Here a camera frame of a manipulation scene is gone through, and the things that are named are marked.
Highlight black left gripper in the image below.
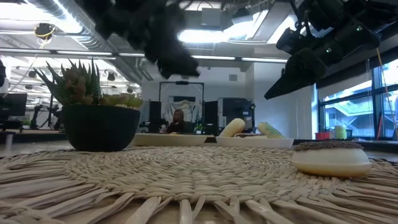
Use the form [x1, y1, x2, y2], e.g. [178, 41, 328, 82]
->
[105, 0, 201, 80]

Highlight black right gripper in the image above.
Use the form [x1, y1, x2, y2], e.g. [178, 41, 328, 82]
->
[264, 48, 328, 101]

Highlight large mint frosted donut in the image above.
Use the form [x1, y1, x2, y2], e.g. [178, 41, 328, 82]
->
[257, 121, 286, 139]

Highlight long ceiling light bar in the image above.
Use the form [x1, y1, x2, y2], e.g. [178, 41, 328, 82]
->
[0, 48, 289, 63]

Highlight silver draped cloth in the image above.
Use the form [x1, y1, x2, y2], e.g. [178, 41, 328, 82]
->
[167, 99, 201, 124]

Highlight black tall speaker box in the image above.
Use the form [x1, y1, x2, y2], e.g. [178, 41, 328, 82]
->
[149, 100, 162, 121]

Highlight person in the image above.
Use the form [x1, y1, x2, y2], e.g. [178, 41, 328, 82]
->
[167, 108, 187, 134]

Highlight grey ceiling box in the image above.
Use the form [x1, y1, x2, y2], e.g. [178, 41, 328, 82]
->
[201, 7, 221, 27]

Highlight black machine cabinet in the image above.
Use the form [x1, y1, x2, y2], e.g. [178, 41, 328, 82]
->
[217, 97, 256, 129]

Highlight flat donut with brown topping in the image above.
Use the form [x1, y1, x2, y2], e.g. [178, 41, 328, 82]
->
[234, 133, 269, 139]

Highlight light green round succulent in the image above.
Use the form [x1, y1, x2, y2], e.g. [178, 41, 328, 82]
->
[98, 92, 144, 110]

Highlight white plate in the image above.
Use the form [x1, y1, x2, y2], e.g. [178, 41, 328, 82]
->
[133, 133, 210, 147]
[215, 136, 295, 149]

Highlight light green cup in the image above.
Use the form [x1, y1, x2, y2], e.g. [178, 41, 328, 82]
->
[334, 124, 348, 140]

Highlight chocolate sprinkle topped donut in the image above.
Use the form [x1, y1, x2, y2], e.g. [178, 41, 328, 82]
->
[291, 140, 373, 178]

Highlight black plant pot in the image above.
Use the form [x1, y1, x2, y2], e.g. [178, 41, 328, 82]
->
[62, 104, 141, 152]

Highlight spiky green succulent plant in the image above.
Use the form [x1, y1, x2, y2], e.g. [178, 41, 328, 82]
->
[34, 58, 103, 106]

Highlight round woven straw placemat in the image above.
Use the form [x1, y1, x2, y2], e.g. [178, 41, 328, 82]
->
[0, 146, 398, 224]

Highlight background black robot arms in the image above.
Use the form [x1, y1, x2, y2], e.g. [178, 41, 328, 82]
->
[29, 104, 63, 131]

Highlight black computer monitor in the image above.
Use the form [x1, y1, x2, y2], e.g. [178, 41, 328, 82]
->
[0, 93, 28, 118]

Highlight black frame stand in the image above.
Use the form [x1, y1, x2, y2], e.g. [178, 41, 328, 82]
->
[159, 80, 205, 125]

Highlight yellow hanging cable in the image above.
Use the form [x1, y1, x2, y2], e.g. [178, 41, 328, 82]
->
[375, 48, 398, 131]

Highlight ceiling device with yellow cable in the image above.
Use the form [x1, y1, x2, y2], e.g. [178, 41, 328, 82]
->
[34, 22, 56, 41]

